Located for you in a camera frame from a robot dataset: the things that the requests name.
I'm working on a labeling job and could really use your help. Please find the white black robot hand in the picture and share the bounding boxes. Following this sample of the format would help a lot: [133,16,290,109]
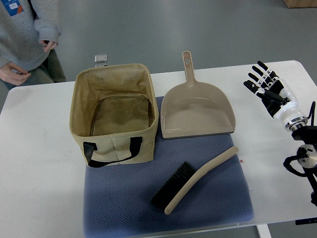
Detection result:
[243,61,308,131]

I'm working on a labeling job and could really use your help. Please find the person's right hand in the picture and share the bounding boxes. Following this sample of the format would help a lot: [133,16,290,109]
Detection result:
[0,62,31,86]

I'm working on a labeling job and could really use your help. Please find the person's left hand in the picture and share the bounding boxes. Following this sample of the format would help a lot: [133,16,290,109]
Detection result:
[40,40,58,52]

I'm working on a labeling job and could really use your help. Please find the pink hand broom black bristles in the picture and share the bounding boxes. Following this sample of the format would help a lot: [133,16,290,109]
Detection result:
[151,146,239,215]

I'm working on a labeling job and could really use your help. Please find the person in grey sweater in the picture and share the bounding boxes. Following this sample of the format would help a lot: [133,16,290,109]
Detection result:
[0,0,67,90]

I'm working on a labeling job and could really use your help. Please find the small metal clip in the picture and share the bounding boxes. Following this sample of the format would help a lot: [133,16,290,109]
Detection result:
[94,54,108,67]

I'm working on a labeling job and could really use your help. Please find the pink plastic dustpan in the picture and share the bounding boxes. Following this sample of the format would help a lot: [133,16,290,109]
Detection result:
[160,51,236,139]

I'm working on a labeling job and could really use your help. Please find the cardboard box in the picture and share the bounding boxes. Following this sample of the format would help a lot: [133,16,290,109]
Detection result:
[283,0,317,8]

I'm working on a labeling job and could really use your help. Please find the black table control panel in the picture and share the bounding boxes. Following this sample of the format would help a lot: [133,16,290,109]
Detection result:
[295,218,317,226]

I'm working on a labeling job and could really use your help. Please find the white table leg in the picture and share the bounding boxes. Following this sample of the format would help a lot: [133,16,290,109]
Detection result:
[256,224,272,238]

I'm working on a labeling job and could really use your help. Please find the blue textured mat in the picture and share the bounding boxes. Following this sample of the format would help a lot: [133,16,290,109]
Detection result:
[83,96,255,238]

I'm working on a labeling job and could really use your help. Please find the yellow fabric bag black handle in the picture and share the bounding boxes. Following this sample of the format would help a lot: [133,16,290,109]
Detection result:
[69,63,159,168]

